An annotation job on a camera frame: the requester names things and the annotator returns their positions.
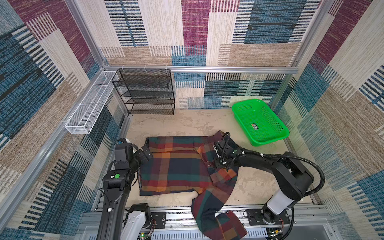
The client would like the plaid long sleeve shirt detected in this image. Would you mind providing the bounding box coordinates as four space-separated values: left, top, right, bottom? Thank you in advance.
139 131 247 240

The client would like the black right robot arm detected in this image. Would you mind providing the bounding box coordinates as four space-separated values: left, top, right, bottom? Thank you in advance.
214 138 314 225

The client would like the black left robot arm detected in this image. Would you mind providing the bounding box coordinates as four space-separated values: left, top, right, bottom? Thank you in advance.
97 143 153 240

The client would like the green plastic basket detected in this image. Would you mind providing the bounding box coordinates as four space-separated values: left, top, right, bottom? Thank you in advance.
232 99 290 147

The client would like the aluminium back crossbar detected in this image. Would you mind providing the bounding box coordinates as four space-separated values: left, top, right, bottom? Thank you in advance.
104 65 299 74

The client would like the black corrugated cable conduit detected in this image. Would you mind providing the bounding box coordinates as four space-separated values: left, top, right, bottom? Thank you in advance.
220 131 326 197

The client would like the black wire mesh shelf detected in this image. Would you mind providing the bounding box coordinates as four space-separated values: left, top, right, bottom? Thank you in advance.
112 69 176 115

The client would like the white wire mesh tray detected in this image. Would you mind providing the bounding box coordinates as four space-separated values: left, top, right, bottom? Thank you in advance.
65 71 117 135

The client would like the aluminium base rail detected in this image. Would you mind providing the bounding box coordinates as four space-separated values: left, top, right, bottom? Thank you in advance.
77 204 338 240

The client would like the aluminium frame post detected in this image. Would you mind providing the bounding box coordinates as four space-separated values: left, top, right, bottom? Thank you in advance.
269 0 334 111

